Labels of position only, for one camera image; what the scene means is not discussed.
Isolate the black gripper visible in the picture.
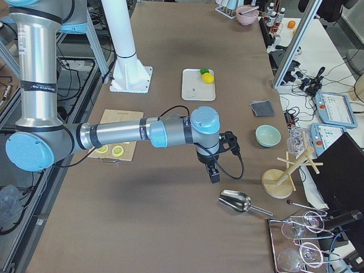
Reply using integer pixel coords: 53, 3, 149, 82
196, 131, 238, 184

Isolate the yellow lemon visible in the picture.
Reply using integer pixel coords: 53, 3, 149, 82
201, 72, 214, 84

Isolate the green lime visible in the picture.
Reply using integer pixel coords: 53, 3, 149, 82
200, 68, 209, 75

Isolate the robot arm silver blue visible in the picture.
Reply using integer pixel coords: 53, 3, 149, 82
5, 1, 240, 183

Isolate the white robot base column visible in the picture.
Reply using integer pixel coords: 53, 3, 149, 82
102, 0, 152, 94

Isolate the beige rabbit tray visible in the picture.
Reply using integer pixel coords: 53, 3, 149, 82
181, 68, 216, 101

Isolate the wine glass rack tray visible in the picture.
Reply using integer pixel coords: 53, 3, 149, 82
268, 210, 341, 272

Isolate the metal scoop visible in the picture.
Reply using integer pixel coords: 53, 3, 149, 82
218, 189, 273, 217

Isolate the wooden mug tree stand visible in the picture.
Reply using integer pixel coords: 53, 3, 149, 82
261, 133, 324, 199

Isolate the mint green bowl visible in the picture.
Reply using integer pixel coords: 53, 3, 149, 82
255, 125, 281, 147

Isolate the grey folded cloth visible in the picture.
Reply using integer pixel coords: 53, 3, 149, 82
250, 100, 275, 117

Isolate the clear plastic container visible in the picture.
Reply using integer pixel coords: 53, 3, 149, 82
287, 128, 309, 156

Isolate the wooden cutting board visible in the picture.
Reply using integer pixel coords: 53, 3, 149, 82
88, 109, 144, 163

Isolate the teach pendant lower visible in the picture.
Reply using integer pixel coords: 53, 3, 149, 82
309, 123, 347, 156

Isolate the teach pendant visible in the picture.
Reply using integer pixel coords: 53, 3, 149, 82
309, 123, 347, 156
315, 91, 358, 129

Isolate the black monitor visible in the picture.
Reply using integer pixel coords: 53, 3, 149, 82
310, 133, 363, 212

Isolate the teach pendant upper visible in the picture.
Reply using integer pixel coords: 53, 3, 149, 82
315, 91, 358, 129

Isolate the pink bowl with ice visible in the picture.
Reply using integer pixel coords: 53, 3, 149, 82
236, 6, 259, 26

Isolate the orange fruit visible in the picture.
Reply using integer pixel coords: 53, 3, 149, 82
287, 20, 296, 29

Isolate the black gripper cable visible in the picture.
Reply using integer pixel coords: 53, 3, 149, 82
158, 105, 245, 180

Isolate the lemon slice near handle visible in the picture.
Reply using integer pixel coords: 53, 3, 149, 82
95, 145, 109, 154

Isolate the aluminium frame post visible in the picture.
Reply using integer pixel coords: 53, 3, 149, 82
272, 0, 322, 89

